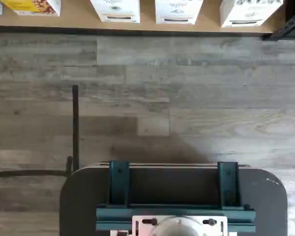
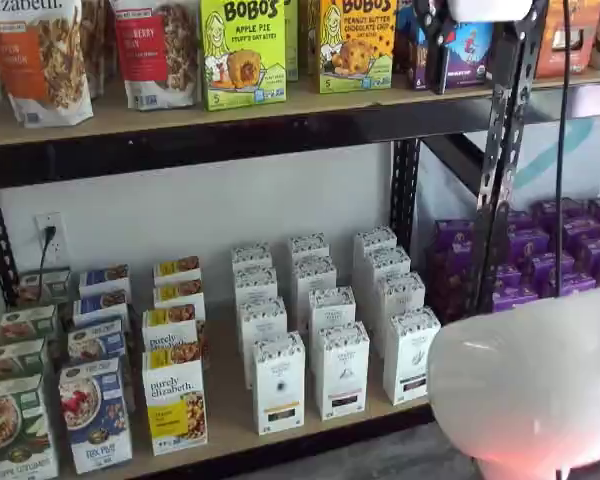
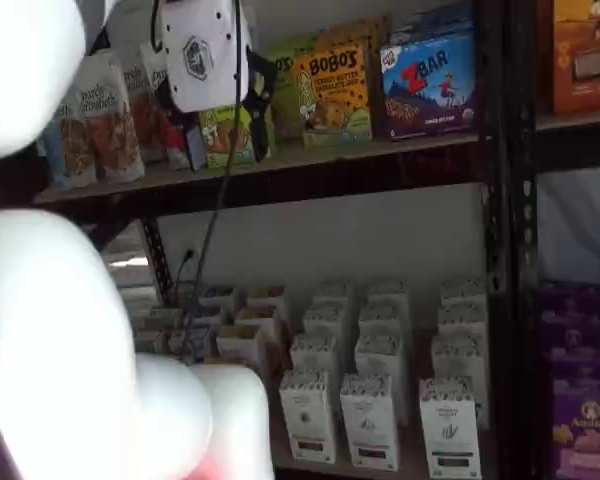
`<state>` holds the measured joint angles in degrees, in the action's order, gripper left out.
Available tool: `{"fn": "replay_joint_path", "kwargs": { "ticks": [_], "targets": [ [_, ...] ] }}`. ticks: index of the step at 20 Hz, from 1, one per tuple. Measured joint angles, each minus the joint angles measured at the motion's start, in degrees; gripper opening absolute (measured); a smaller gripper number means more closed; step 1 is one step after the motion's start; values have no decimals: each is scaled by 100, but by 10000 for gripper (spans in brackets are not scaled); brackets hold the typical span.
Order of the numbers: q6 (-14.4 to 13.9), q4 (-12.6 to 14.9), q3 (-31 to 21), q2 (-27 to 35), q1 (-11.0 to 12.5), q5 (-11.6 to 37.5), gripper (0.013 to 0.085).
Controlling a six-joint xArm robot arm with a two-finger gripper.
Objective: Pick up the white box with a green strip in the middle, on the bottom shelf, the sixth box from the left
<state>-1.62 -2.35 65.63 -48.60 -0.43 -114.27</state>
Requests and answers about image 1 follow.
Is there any black floor cable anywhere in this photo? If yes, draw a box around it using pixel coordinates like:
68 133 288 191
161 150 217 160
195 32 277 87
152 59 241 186
0 85 80 179

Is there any wooden low shelf board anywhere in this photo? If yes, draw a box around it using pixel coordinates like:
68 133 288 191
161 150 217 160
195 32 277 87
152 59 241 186
0 0 287 34

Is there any yellow purely elizabeth granola box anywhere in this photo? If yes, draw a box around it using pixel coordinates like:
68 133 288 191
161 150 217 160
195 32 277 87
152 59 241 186
0 0 61 17

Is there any white tea box dark strip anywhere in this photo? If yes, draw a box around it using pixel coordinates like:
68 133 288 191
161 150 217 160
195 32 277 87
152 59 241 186
219 0 285 28

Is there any black robot cart top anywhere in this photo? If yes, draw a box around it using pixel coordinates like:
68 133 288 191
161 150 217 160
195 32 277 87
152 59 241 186
59 161 289 236

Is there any white tea box yellow strip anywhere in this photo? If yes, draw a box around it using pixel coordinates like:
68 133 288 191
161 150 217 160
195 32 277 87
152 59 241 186
90 0 141 24

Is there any teal metal mounting frame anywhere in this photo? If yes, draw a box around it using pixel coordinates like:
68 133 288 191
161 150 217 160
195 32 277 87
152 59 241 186
96 160 257 234

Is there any white tea box pink strip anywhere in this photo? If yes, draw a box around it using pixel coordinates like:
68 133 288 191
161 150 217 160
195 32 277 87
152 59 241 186
155 0 204 25

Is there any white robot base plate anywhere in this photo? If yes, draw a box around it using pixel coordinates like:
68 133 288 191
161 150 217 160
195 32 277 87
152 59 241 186
132 215 228 236

